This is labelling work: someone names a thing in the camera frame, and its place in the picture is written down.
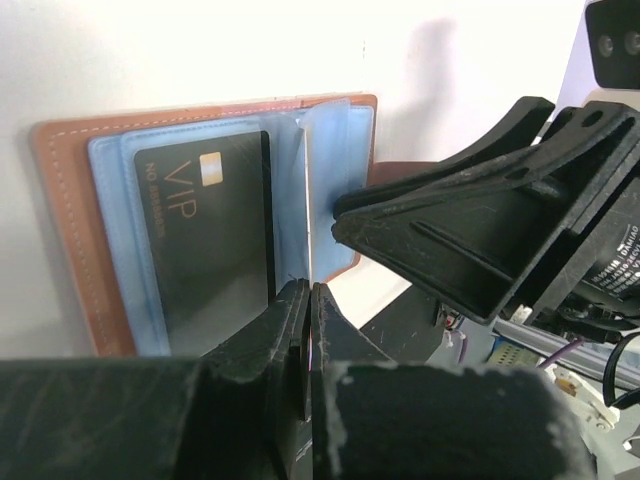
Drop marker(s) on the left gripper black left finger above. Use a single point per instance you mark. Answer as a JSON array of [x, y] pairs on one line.
[[259, 384]]

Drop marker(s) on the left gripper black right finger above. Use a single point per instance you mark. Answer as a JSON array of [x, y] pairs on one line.
[[333, 338]]

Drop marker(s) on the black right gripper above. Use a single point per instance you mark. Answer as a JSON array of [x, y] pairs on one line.
[[553, 227]]

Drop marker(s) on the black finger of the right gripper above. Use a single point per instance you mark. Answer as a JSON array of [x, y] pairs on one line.
[[515, 130]]

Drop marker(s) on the black VIP card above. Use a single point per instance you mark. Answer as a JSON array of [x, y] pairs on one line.
[[208, 214]]

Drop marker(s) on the brown leather card holder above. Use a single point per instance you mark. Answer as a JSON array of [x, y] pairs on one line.
[[87, 166]]

